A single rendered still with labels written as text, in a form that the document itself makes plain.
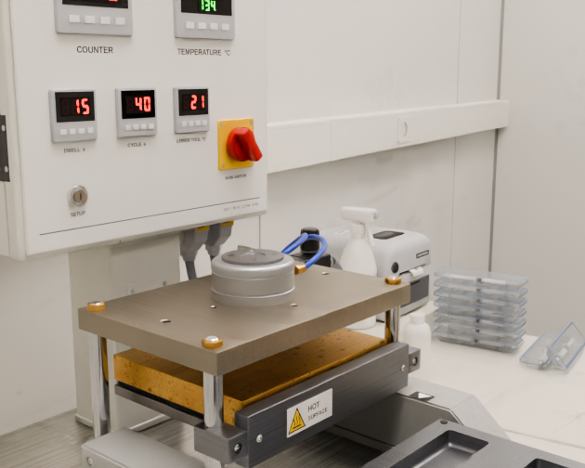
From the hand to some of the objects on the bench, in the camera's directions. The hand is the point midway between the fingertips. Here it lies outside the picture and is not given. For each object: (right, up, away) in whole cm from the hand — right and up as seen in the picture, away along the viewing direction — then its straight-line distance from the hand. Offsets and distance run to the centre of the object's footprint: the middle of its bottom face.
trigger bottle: (-40, -21, +92) cm, 103 cm away
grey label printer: (-37, -18, +106) cm, 114 cm away
